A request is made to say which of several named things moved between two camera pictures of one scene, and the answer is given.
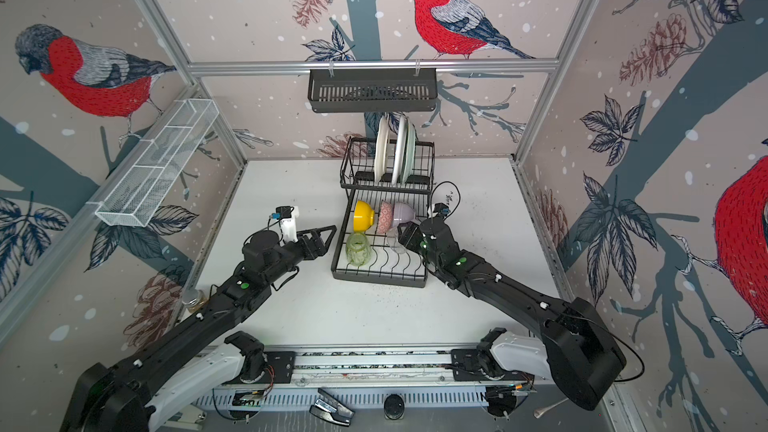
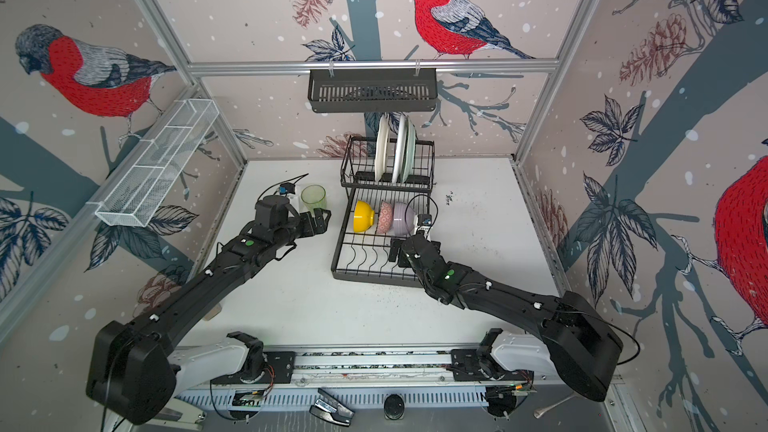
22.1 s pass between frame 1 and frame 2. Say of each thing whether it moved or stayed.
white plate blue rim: stayed
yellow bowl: stayed
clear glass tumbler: moved
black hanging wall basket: stayed
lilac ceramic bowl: stayed
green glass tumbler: moved
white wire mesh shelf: stayed
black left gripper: moved
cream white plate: stayed
